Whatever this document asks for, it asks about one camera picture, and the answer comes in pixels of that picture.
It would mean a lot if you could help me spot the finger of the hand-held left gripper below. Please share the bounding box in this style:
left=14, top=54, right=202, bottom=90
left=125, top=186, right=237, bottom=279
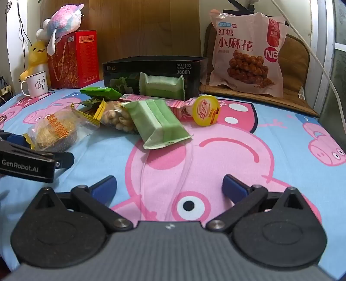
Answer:
left=0, top=131, right=31, bottom=148
left=53, top=152, right=75, bottom=170

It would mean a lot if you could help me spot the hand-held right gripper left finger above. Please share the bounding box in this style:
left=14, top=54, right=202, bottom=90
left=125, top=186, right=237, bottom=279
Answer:
left=32, top=175, right=133, bottom=233

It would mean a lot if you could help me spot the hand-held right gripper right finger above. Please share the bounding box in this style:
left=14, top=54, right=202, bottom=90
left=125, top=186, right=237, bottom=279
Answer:
left=205, top=174, right=309, bottom=232

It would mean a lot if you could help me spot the clear pastry packet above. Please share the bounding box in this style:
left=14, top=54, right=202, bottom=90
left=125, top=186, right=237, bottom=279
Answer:
left=23, top=104, right=100, bottom=153

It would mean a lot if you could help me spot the dark green patterned packet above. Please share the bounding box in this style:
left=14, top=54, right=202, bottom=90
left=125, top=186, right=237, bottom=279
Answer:
left=80, top=98, right=104, bottom=112

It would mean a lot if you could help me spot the clear peanut packet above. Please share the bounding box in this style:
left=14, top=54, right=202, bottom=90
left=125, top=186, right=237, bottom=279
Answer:
left=93, top=99, right=139, bottom=134

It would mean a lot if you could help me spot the bright green snack packet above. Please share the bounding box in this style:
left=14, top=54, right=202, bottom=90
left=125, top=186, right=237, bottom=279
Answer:
left=79, top=87, right=123, bottom=101

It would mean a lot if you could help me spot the yellow round jelly cup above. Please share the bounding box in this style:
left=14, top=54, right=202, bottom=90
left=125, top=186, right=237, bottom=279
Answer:
left=192, top=95, right=221, bottom=127

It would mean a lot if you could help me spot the pale green snack packet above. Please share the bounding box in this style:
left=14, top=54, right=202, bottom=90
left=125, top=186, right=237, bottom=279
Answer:
left=139, top=72, right=186, bottom=102
left=121, top=99, right=192, bottom=150

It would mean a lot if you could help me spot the pink snack packet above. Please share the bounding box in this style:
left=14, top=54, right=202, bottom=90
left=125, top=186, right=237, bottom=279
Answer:
left=119, top=94, right=195, bottom=121

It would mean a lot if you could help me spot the black cardboard box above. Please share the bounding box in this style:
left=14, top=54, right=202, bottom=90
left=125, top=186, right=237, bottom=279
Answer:
left=102, top=56, right=208, bottom=99

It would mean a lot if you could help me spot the printed blanket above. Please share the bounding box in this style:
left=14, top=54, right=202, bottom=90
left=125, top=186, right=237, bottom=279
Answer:
left=0, top=80, right=346, bottom=273

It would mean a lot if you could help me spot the white enamel mug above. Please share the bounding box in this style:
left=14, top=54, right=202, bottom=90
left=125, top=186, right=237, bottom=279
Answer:
left=21, top=71, right=49, bottom=98

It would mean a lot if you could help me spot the yellow duck plush toy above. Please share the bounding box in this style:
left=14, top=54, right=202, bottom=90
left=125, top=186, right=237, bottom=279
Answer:
left=19, top=40, right=52, bottom=81

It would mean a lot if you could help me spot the red gift bag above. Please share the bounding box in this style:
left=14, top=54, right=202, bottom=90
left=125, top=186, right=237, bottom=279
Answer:
left=47, top=30, right=99, bottom=89

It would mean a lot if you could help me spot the pastel plush toy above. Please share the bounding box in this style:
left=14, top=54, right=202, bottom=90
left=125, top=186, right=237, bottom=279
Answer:
left=36, top=3, right=84, bottom=56

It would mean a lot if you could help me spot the large pink snack bag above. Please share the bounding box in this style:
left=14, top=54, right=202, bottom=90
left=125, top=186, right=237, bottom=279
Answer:
left=208, top=9, right=288, bottom=98

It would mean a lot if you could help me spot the brown seat cushion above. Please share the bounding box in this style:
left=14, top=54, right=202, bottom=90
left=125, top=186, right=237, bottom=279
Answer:
left=199, top=22, right=321, bottom=118

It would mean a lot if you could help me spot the wooden headboard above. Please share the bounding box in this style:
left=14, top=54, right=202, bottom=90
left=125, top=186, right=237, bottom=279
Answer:
left=88, top=0, right=200, bottom=81

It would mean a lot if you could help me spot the patterned glass sliding door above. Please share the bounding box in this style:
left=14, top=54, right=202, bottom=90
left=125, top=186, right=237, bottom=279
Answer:
left=311, top=0, right=346, bottom=117

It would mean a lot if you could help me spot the white cable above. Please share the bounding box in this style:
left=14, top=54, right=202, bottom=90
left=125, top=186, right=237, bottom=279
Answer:
left=270, top=0, right=346, bottom=130

